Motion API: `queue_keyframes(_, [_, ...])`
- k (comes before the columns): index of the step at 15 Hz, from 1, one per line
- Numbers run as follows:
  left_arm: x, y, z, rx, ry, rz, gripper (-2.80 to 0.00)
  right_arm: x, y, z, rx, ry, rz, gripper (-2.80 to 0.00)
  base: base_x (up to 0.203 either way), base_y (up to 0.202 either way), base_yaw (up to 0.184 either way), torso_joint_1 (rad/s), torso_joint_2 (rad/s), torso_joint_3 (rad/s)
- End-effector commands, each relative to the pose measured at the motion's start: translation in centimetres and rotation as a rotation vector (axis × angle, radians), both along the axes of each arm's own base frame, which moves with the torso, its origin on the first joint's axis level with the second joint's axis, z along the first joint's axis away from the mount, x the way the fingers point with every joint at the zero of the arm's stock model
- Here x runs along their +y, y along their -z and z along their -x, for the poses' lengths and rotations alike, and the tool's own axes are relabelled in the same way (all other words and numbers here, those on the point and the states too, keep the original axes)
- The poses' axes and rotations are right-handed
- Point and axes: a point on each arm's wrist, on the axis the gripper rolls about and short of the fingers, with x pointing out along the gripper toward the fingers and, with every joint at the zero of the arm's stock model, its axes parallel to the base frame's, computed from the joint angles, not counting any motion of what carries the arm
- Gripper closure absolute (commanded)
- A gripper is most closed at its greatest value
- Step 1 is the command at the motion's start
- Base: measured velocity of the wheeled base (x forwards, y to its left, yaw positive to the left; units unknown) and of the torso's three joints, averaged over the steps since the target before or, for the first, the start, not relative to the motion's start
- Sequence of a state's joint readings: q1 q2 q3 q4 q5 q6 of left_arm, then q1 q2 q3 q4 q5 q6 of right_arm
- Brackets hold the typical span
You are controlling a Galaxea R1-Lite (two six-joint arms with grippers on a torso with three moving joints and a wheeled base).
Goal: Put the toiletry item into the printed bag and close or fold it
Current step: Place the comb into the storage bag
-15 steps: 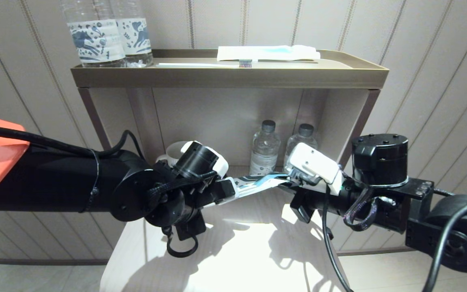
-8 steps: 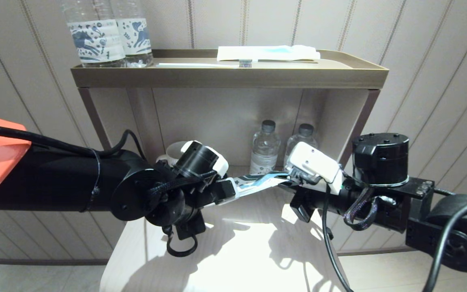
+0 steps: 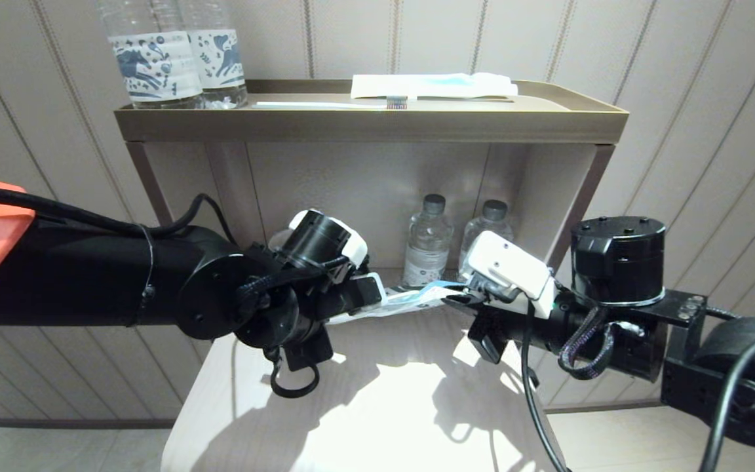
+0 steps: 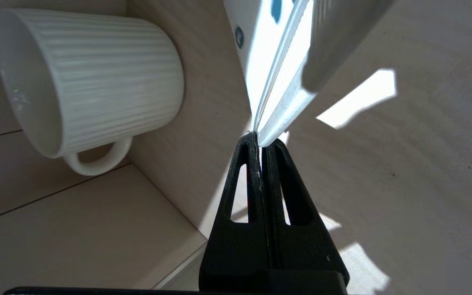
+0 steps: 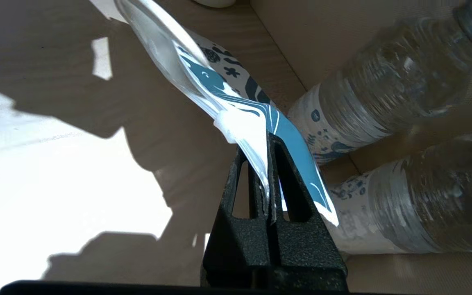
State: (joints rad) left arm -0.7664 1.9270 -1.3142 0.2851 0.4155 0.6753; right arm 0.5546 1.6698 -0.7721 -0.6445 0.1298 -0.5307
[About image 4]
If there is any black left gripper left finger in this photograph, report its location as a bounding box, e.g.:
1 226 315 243
198 132 269 289

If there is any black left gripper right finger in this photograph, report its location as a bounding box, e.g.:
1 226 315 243
262 138 350 289

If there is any white comb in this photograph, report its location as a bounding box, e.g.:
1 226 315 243
256 0 396 148

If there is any beige wooden shelf cabinet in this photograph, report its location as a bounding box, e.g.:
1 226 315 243
0 0 472 295

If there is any white ribbed mug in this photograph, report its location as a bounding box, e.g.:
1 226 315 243
0 8 185 177

